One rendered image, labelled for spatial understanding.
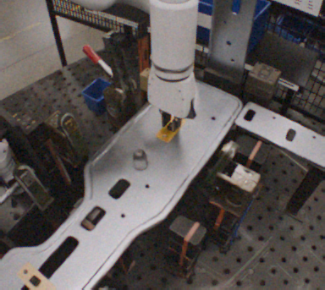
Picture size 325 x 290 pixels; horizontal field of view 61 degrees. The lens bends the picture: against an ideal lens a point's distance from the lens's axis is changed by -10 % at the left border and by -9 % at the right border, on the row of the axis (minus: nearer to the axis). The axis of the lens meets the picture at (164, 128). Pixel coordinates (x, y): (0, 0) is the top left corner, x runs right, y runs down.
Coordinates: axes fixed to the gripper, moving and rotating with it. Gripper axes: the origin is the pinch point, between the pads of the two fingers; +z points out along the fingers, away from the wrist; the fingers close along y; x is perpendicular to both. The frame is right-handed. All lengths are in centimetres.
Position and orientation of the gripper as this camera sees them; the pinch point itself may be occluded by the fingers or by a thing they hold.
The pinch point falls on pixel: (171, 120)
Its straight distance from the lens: 73.0
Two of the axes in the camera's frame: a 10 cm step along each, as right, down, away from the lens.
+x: 5.6, -6.3, 5.4
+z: 0.0, 6.5, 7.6
